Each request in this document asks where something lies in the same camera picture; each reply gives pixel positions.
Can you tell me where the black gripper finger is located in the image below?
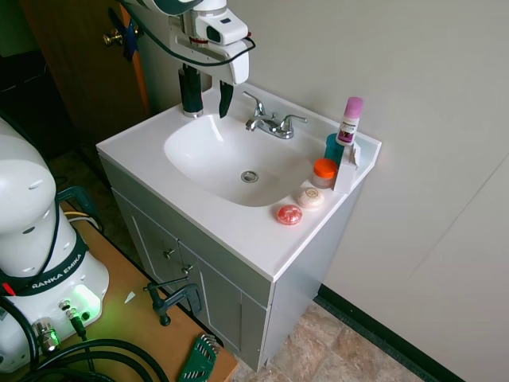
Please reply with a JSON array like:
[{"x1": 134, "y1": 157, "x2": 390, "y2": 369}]
[
  {"x1": 177, "y1": 63, "x2": 205, "y2": 119},
  {"x1": 217, "y1": 78, "x2": 235, "y2": 119}
]

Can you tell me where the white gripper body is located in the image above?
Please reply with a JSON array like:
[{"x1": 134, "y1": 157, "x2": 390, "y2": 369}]
[{"x1": 168, "y1": 23, "x2": 251, "y2": 85}]

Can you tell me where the chrome faucet spout and base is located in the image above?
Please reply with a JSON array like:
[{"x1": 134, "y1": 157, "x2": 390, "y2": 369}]
[{"x1": 244, "y1": 114, "x2": 296, "y2": 141}]

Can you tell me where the white sink vanity top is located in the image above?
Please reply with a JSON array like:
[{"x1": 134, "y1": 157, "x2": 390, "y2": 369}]
[{"x1": 95, "y1": 81, "x2": 383, "y2": 284}]

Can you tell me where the blue tape strip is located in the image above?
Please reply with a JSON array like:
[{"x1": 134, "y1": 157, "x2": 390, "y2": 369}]
[{"x1": 108, "y1": 7, "x2": 139, "y2": 63}]

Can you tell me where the brass door knob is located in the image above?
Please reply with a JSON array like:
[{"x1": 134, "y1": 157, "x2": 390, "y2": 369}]
[{"x1": 103, "y1": 27, "x2": 124, "y2": 49}]

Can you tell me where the brown wooden door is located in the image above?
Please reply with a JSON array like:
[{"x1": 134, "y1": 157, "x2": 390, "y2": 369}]
[{"x1": 21, "y1": 0, "x2": 151, "y2": 149}]

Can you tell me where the teal plastic jar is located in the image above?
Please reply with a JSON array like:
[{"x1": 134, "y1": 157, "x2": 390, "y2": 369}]
[{"x1": 323, "y1": 133, "x2": 348, "y2": 162}]

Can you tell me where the orange lid cream jar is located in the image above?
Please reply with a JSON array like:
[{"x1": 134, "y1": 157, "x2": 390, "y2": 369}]
[{"x1": 310, "y1": 158, "x2": 340, "y2": 189}]

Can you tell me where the pink cap deodorant bottle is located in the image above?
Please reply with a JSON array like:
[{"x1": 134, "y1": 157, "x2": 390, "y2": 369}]
[{"x1": 335, "y1": 96, "x2": 365, "y2": 148}]

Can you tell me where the cream round soap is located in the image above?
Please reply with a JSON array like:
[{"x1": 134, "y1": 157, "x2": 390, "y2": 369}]
[{"x1": 296, "y1": 186, "x2": 325, "y2": 209}]

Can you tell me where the red round soap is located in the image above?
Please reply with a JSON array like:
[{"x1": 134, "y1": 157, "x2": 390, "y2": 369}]
[{"x1": 275, "y1": 203, "x2": 305, "y2": 228}]

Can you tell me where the white cardboard carton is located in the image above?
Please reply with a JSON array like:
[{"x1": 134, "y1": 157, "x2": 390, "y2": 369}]
[{"x1": 332, "y1": 142, "x2": 363, "y2": 193}]

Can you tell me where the dark green clamp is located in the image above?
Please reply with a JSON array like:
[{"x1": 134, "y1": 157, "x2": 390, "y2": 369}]
[{"x1": 58, "y1": 185, "x2": 103, "y2": 236}]

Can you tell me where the grey vanity cabinet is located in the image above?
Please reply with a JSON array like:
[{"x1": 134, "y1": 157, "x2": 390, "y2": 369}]
[{"x1": 98, "y1": 154, "x2": 363, "y2": 372}]

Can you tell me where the dark green C-clamp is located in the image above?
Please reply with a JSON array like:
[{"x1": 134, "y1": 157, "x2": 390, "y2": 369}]
[{"x1": 143, "y1": 276, "x2": 204, "y2": 327}]

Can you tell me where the green hex key set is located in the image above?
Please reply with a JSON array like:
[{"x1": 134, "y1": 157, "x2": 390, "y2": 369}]
[{"x1": 176, "y1": 333, "x2": 220, "y2": 382}]

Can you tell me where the black baseboard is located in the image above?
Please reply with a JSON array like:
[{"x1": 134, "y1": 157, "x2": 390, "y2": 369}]
[{"x1": 315, "y1": 283, "x2": 480, "y2": 382}]

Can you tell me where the chrome lever faucet handle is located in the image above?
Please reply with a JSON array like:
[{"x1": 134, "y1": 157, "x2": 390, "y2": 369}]
[
  {"x1": 278, "y1": 114, "x2": 309, "y2": 134},
  {"x1": 242, "y1": 91, "x2": 267, "y2": 119}
]

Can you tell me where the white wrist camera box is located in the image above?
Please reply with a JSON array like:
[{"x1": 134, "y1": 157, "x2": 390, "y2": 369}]
[{"x1": 204, "y1": 14, "x2": 250, "y2": 46}]

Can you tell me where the thin black connector cable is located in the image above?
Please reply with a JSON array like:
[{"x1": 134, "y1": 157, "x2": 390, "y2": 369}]
[{"x1": 58, "y1": 300, "x2": 88, "y2": 341}]

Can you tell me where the thick black cable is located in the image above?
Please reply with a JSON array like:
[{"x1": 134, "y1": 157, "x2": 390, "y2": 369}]
[{"x1": 0, "y1": 296, "x2": 178, "y2": 382}]

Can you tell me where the silver cable connector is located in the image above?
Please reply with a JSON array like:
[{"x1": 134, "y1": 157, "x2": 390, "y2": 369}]
[{"x1": 30, "y1": 317, "x2": 61, "y2": 356}]

